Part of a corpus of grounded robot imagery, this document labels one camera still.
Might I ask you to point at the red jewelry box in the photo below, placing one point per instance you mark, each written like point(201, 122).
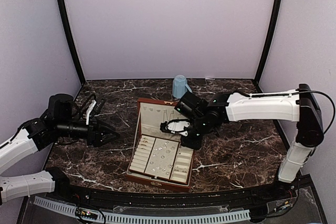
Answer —
point(151, 113)

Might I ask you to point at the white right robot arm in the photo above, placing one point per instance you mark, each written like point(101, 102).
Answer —
point(299, 106)

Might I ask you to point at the red jewelry display tray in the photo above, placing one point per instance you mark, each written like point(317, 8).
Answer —
point(163, 159)

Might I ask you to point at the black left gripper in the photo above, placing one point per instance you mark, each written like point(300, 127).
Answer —
point(103, 129)

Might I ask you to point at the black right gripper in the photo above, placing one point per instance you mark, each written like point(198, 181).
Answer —
point(195, 145)

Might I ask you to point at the light blue faceted mug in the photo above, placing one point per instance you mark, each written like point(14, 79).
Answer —
point(180, 86)

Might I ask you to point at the white perforated cable rail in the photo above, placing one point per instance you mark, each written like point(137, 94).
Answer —
point(89, 215)

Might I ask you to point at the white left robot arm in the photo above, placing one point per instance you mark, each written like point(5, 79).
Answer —
point(21, 145)

